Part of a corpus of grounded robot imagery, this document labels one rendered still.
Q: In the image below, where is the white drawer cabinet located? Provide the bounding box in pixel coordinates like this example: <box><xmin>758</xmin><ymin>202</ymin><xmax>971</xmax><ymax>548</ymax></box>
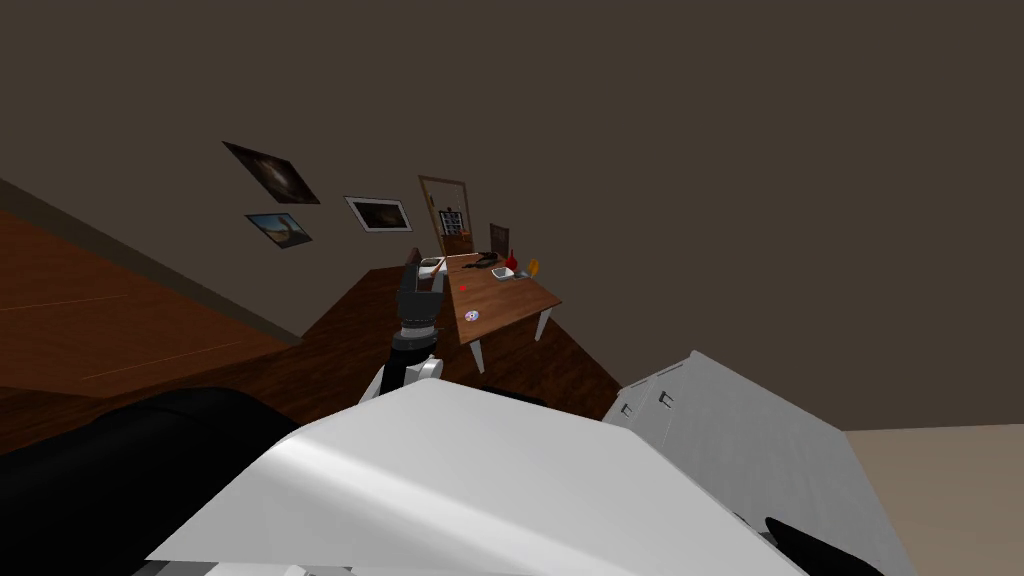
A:
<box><xmin>601</xmin><ymin>349</ymin><xmax>919</xmax><ymax>576</ymax></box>

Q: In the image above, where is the dark unframed wall picture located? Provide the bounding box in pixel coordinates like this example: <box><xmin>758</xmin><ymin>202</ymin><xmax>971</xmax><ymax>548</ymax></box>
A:
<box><xmin>221</xmin><ymin>140</ymin><xmax>322</xmax><ymax>207</ymax></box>

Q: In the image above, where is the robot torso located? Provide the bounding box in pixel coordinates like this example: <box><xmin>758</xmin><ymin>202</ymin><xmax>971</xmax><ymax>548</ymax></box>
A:
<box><xmin>143</xmin><ymin>378</ymin><xmax>811</xmax><ymax>576</ymax></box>

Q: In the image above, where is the blue wall picture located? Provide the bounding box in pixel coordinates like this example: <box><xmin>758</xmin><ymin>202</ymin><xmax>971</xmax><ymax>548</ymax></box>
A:
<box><xmin>243</xmin><ymin>211</ymin><xmax>314</xmax><ymax>251</ymax></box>

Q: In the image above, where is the brown wooden table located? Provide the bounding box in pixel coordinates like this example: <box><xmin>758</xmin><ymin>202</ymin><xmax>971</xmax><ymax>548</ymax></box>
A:
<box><xmin>443</xmin><ymin>249</ymin><xmax>564</xmax><ymax>376</ymax></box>

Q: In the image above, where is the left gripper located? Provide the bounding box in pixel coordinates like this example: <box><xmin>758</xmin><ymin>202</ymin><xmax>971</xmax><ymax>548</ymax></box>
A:
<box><xmin>396</xmin><ymin>259</ymin><xmax>447</xmax><ymax>322</ymax></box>

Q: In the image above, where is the white framed wall picture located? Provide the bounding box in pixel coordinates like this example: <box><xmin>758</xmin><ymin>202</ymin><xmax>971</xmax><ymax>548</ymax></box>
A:
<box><xmin>343</xmin><ymin>195</ymin><xmax>415</xmax><ymax>235</ymax></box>

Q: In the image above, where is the wooden framed mirror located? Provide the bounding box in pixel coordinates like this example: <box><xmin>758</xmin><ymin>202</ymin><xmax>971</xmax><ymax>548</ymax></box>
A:
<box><xmin>416</xmin><ymin>174</ymin><xmax>476</xmax><ymax>258</ymax></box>

